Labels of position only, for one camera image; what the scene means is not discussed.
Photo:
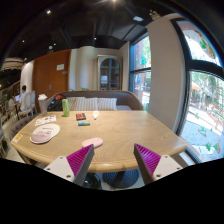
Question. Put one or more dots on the white mouse pad, pink wrist rest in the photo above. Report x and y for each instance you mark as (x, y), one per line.
(45, 133)

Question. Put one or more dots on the pink computer mouse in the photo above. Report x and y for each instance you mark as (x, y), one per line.
(92, 142)

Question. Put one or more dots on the brown wooden door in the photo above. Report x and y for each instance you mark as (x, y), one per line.
(46, 80)

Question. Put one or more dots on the small teal packet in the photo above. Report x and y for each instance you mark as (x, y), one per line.
(84, 123)

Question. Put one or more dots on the white door sign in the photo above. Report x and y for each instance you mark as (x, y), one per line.
(60, 67)

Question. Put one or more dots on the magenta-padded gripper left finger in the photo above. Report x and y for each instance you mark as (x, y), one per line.
(78, 159)

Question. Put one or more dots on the small black and red box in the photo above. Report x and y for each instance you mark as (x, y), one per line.
(80, 116)

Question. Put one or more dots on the arched glass-door cabinet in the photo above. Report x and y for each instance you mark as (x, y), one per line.
(109, 73)

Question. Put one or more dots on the grey curved sofa bench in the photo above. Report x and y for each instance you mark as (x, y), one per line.
(125, 98)

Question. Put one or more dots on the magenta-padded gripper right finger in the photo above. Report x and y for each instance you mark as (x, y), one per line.
(149, 159)

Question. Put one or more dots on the person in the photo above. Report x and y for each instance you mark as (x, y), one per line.
(24, 98)

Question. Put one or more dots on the white printed paper sheet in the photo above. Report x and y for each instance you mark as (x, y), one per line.
(45, 120)

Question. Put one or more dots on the white dining chair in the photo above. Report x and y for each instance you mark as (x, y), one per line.
(30, 106)

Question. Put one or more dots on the green drink can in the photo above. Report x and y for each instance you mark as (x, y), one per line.
(65, 108)

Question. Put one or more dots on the striped cushion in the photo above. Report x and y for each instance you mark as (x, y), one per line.
(107, 103)
(86, 104)
(72, 103)

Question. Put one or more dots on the grey tufted armchair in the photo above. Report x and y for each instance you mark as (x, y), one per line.
(20, 123)

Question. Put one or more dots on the black round table base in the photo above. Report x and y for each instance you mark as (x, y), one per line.
(121, 178)

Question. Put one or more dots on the black bag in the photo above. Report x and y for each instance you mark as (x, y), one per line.
(55, 104)

